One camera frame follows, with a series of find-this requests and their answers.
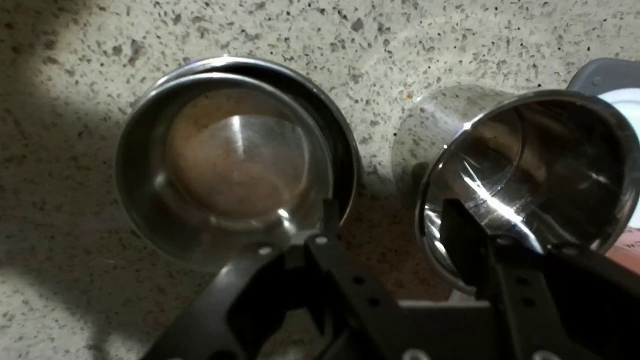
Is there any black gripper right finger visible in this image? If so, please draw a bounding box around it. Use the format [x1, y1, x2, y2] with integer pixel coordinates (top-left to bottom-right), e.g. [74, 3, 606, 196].
[438, 196, 640, 360]

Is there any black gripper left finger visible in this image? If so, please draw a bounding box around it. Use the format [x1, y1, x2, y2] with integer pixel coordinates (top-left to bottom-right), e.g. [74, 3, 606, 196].
[138, 196, 415, 360]

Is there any shiny tin cup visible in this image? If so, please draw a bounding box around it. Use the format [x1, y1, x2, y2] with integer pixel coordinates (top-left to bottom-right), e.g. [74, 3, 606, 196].
[414, 88, 640, 296]

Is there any small tin bowl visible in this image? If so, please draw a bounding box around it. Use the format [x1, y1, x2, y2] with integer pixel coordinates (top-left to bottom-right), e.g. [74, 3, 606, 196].
[114, 70, 335, 266]

